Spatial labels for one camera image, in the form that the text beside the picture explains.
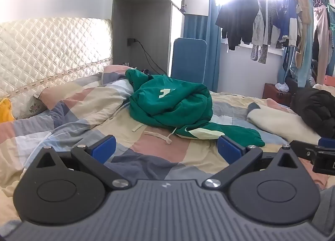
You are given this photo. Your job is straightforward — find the cream quilted headboard cover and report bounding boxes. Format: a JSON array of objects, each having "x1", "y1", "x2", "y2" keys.
[{"x1": 0, "y1": 17, "x2": 113, "y2": 120}]

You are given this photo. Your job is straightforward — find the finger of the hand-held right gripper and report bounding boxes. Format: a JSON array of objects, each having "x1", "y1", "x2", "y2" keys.
[
  {"x1": 318, "y1": 138, "x2": 335, "y2": 148},
  {"x1": 289, "y1": 140, "x2": 335, "y2": 176}
]

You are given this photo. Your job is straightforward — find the black puffer jacket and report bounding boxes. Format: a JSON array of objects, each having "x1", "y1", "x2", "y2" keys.
[{"x1": 290, "y1": 88, "x2": 335, "y2": 140}]

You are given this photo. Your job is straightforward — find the green zip hoodie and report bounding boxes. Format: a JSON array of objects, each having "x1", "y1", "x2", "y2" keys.
[{"x1": 125, "y1": 68, "x2": 265, "y2": 147}]

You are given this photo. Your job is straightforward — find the blue padded chair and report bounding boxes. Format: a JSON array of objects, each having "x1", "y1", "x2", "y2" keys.
[{"x1": 171, "y1": 37, "x2": 208, "y2": 85}]

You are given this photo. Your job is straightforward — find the beige hanging garment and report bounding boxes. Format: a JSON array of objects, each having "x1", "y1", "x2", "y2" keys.
[{"x1": 292, "y1": 0, "x2": 312, "y2": 68}]

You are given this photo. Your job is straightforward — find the pink hanging trousers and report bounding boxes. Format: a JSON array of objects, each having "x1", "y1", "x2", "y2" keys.
[{"x1": 312, "y1": 5, "x2": 332, "y2": 85}]

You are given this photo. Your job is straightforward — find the floral pillow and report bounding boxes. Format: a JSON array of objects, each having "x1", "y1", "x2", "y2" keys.
[{"x1": 12, "y1": 88, "x2": 50, "y2": 120}]

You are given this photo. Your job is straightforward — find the cream blanket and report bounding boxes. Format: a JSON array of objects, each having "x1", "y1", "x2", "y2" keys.
[{"x1": 246, "y1": 102, "x2": 322, "y2": 144}]

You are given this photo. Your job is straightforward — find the brown storage box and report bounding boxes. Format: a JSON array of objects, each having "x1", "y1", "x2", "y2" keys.
[{"x1": 262, "y1": 82, "x2": 292, "y2": 107}]

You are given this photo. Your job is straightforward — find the black charger cable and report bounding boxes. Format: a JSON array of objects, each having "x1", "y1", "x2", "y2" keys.
[{"x1": 135, "y1": 39, "x2": 165, "y2": 75}]

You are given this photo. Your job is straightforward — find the grey wall cabinet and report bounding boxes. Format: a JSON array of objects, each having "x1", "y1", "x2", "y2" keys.
[{"x1": 111, "y1": 0, "x2": 210, "y2": 76}]

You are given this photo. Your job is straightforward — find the blue hanging garment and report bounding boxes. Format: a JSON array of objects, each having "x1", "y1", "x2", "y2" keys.
[{"x1": 275, "y1": 0, "x2": 299, "y2": 48}]

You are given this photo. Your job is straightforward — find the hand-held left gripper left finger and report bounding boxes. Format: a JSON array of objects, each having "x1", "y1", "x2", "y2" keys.
[{"x1": 35, "y1": 135, "x2": 132, "y2": 189}]

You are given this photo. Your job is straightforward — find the blue curtain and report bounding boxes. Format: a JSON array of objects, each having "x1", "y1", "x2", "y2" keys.
[{"x1": 183, "y1": 0, "x2": 222, "y2": 93}]

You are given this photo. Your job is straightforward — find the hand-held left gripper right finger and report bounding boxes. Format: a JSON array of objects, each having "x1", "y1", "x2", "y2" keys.
[{"x1": 202, "y1": 135, "x2": 299, "y2": 188}]

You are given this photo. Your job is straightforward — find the clear plastic bag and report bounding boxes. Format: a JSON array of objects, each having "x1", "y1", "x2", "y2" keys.
[{"x1": 274, "y1": 82, "x2": 290, "y2": 93}]

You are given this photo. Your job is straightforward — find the row of hanging clothes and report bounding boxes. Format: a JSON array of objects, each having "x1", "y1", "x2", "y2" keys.
[{"x1": 277, "y1": 0, "x2": 315, "y2": 88}]

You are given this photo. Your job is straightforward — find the striped hanging shirt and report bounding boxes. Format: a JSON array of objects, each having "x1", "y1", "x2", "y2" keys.
[{"x1": 250, "y1": 0, "x2": 278, "y2": 64}]

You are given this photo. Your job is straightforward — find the patchwork duvet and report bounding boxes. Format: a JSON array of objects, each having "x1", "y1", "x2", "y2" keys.
[{"x1": 0, "y1": 64, "x2": 335, "y2": 233}]

